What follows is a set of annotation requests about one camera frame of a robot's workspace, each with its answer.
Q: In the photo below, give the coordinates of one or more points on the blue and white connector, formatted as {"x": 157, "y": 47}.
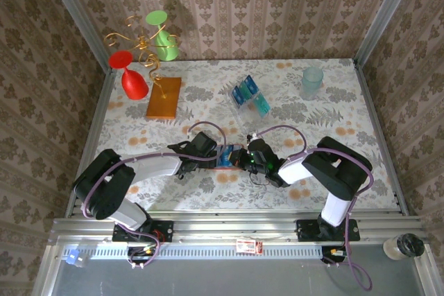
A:
{"x": 73, "y": 258}

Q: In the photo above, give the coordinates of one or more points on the grey metal panel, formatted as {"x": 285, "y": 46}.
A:
{"x": 225, "y": 278}

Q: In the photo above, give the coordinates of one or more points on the red and white sticker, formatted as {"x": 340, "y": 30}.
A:
{"x": 248, "y": 245}

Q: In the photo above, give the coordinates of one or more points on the black power connector block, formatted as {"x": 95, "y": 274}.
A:
{"x": 137, "y": 252}
{"x": 329, "y": 252}

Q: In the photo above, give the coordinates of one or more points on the aluminium front rail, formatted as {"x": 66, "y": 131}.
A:
{"x": 236, "y": 228}

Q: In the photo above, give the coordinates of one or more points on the glass jar with dark lid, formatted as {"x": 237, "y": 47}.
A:
{"x": 404, "y": 245}

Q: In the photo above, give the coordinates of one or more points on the clear acrylic card stand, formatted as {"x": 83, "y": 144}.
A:
{"x": 249, "y": 115}

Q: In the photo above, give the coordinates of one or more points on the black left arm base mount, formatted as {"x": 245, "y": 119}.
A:
{"x": 163, "y": 230}

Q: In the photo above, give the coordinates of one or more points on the orange card holder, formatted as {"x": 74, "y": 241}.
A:
{"x": 213, "y": 168}

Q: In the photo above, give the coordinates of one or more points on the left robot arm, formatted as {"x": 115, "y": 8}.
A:
{"x": 104, "y": 185}

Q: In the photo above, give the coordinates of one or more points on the aluminium frame post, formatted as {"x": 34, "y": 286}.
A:
{"x": 80, "y": 18}
{"x": 385, "y": 15}

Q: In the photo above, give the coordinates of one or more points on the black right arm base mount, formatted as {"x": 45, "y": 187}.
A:
{"x": 307, "y": 232}

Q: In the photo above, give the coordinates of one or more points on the green plastic wine glass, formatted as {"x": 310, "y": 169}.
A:
{"x": 166, "y": 48}

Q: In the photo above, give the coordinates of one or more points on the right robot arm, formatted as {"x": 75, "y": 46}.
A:
{"x": 336, "y": 171}

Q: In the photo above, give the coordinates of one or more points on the aluminium table side rail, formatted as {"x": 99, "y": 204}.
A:
{"x": 376, "y": 119}
{"x": 97, "y": 119}

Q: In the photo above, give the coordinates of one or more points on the red plastic wine glass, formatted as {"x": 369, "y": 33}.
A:
{"x": 133, "y": 84}

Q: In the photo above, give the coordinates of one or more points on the clear bluish plastic cup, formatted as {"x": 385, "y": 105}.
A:
{"x": 312, "y": 81}

